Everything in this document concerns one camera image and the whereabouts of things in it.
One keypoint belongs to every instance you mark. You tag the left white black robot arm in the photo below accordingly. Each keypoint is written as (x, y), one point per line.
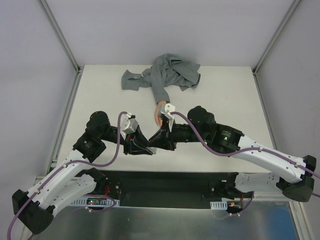
(78, 174)

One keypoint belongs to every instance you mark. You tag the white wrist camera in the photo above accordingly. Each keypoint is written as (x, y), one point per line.
(128, 125)
(166, 110)

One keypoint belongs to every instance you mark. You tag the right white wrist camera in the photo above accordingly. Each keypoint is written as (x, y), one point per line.
(166, 110)

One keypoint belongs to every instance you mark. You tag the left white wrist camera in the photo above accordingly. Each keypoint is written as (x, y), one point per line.
(128, 125)

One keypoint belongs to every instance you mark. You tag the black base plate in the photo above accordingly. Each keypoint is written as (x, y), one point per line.
(179, 190)

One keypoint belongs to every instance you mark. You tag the left aluminium frame post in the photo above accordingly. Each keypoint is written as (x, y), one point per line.
(59, 35)

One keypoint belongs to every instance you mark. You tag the right aluminium frame post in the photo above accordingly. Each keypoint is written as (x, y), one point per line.
(280, 28)

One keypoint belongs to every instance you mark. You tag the aluminium frame post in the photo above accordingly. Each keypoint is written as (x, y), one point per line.
(280, 28)
(59, 35)

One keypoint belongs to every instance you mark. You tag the grey crumpled shirt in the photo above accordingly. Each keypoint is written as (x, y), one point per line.
(166, 70)

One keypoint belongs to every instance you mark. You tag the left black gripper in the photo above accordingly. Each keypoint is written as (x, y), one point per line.
(130, 141)

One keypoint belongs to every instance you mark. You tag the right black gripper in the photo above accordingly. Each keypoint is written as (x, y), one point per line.
(168, 137)

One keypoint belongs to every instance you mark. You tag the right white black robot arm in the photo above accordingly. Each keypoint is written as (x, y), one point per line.
(287, 174)

